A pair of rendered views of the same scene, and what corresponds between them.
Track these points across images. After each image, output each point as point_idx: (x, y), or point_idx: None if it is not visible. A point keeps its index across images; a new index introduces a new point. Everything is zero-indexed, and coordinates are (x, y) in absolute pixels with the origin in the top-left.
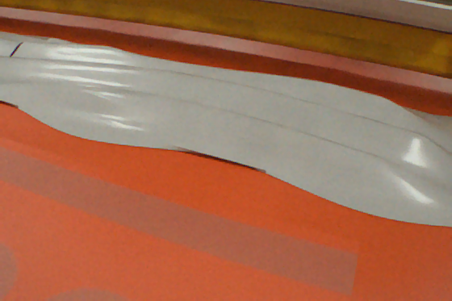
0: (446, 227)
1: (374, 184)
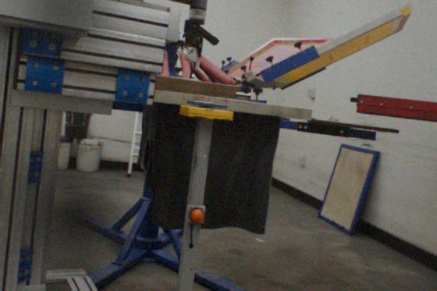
0: None
1: None
